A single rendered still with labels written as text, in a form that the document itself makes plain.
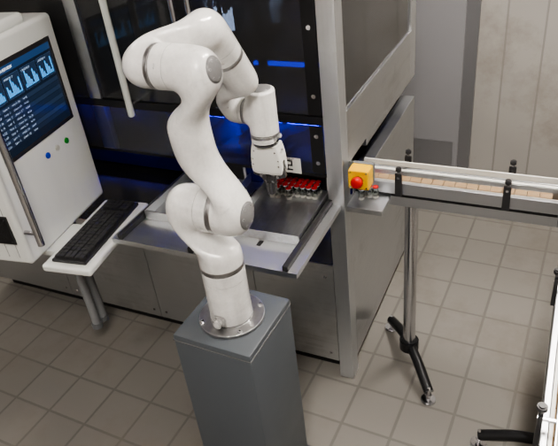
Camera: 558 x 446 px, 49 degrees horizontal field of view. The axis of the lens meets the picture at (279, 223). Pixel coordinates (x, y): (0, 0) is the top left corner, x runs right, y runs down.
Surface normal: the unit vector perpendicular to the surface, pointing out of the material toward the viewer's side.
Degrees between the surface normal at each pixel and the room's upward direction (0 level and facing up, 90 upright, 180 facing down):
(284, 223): 0
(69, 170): 90
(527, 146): 90
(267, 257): 0
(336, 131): 90
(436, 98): 90
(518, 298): 0
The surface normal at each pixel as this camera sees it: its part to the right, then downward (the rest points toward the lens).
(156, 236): -0.11, -0.83
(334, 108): -0.41, 0.54
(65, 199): 0.95, 0.07
